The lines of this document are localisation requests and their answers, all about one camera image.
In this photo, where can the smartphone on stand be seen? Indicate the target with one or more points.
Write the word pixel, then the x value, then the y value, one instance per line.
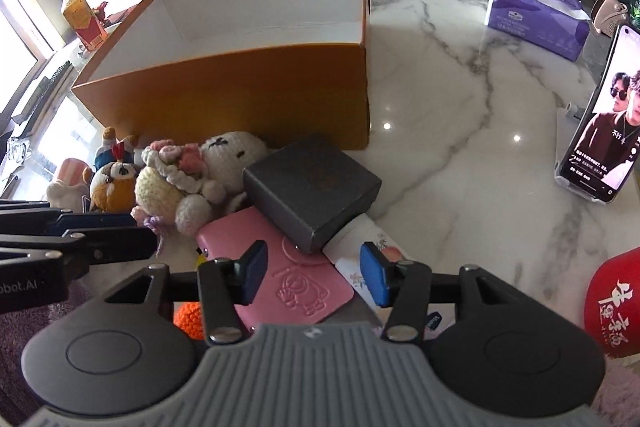
pixel 604 148

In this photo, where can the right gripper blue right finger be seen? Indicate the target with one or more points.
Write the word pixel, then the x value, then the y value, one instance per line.
pixel 403 286

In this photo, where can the red yellow carton box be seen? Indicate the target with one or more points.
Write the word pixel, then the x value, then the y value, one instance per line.
pixel 83 20

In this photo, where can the orange crochet ball toy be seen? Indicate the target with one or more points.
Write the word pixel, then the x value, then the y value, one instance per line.
pixel 188 318

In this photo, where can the brown fox plush blue outfit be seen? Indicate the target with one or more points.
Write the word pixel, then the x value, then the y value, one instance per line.
pixel 114 174

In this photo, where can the pink leather card holder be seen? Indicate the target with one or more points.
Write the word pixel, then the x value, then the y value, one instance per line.
pixel 297 289

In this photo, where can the orange cardboard storage box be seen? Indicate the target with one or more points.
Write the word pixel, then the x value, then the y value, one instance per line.
pixel 191 69

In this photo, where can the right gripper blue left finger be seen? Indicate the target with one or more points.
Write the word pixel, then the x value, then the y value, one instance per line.
pixel 223 285

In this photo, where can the purple fluffy blanket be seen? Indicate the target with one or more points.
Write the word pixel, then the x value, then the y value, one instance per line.
pixel 18 403

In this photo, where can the purple tissue pack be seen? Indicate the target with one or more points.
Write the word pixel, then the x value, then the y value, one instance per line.
pixel 559 26

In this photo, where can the white floral card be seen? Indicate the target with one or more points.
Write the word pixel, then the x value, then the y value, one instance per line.
pixel 344 253

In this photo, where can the cream crochet lamb doll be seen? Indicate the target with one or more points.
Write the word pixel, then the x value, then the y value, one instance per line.
pixel 187 186

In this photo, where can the red round cushion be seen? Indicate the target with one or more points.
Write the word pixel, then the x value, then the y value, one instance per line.
pixel 611 311

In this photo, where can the pink small heater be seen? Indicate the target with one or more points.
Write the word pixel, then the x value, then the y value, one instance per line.
pixel 607 15

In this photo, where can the dark grey gift box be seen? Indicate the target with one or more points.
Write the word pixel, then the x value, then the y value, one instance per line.
pixel 310 190

